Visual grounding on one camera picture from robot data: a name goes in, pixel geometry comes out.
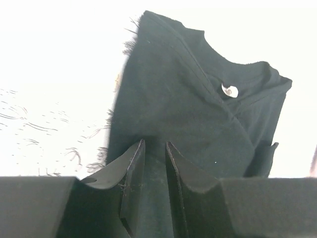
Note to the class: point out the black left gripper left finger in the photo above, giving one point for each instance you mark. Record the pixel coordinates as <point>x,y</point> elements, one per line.
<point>102,205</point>

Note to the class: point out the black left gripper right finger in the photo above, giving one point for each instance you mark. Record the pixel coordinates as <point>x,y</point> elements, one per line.
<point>206,207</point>

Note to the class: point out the white garment label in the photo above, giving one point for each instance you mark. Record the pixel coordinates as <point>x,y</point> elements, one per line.
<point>230,91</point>

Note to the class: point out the black t shirt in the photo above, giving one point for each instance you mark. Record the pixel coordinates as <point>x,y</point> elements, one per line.
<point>171,92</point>

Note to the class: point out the floral tablecloth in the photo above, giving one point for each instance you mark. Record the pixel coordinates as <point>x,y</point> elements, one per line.
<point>61,64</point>

